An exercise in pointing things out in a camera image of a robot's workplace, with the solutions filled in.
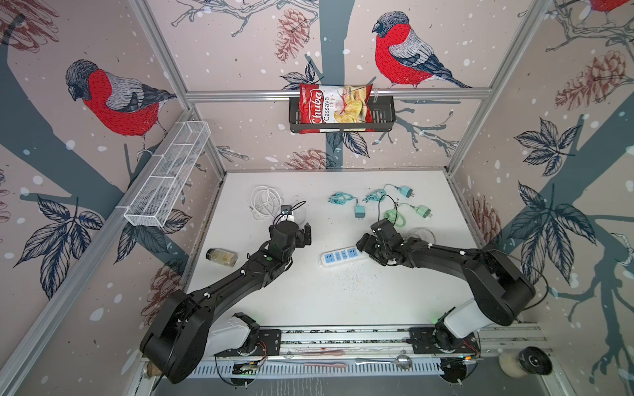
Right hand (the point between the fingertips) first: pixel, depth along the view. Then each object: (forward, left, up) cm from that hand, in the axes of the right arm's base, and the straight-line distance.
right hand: (361, 247), depth 92 cm
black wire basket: (+40, -8, +31) cm, 51 cm away
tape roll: (-35, -40, +8) cm, 53 cm away
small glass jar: (-7, +51, +2) cm, 52 cm away
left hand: (+3, +23, +12) cm, 26 cm away
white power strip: (-4, +8, 0) cm, 9 cm away
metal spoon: (-35, -10, -1) cm, 37 cm away
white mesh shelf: (0, +65, +29) cm, 71 cm away
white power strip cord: (+20, +41, 0) cm, 46 cm away
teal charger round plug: (+28, -11, -1) cm, 30 cm away
